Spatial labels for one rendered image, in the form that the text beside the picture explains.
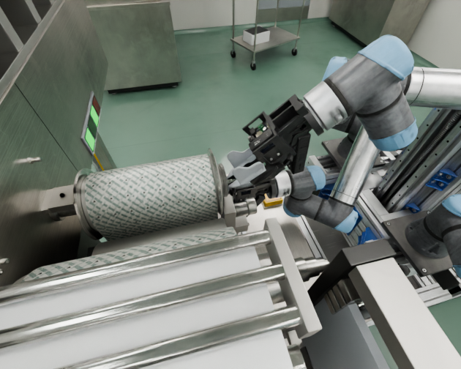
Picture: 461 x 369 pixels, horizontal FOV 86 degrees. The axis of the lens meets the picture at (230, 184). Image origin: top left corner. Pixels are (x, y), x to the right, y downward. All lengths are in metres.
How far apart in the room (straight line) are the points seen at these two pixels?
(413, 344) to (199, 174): 0.38
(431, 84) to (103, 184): 0.66
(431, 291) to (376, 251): 1.59
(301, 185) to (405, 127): 0.30
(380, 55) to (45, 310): 0.50
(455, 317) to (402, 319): 1.91
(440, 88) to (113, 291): 0.64
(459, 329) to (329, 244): 0.87
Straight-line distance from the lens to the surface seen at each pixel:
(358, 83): 0.45
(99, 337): 0.25
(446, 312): 2.16
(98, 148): 1.50
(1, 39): 0.69
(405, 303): 0.28
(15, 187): 0.53
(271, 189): 0.68
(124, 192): 0.49
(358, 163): 0.80
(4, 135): 0.54
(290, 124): 0.44
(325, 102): 0.44
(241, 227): 0.61
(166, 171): 0.49
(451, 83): 0.67
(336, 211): 0.80
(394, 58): 0.46
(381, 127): 0.51
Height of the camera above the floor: 1.67
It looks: 51 degrees down
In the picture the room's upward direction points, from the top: straight up
